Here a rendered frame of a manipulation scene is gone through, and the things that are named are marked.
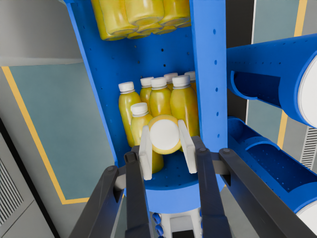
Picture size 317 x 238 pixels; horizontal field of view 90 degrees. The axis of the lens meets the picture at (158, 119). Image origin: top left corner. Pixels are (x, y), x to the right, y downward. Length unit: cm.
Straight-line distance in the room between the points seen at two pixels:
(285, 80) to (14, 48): 88
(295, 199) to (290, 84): 47
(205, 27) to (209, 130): 15
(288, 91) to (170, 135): 46
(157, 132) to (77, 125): 158
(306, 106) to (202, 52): 42
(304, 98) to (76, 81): 152
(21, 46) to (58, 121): 112
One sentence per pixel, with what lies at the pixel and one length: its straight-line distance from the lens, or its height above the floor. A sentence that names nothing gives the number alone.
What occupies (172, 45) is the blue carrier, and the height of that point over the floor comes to 97.
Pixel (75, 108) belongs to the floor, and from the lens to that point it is 169.
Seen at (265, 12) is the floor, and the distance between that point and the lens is 174.
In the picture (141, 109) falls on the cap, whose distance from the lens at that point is 36.
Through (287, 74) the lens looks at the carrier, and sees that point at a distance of 62.
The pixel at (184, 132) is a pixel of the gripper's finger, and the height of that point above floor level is 130.
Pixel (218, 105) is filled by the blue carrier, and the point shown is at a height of 120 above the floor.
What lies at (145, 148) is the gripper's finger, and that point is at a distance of 16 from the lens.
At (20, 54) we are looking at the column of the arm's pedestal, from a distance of 78.
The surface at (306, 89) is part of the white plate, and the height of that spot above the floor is 104.
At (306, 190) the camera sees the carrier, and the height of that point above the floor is 99.
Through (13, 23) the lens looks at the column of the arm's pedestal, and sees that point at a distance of 81.
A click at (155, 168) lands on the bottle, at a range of 42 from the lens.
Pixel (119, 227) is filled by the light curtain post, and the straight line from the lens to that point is 108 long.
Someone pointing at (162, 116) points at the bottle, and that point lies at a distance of 24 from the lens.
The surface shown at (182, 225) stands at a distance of 84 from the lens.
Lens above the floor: 146
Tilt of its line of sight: 70 degrees down
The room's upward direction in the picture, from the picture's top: 177 degrees clockwise
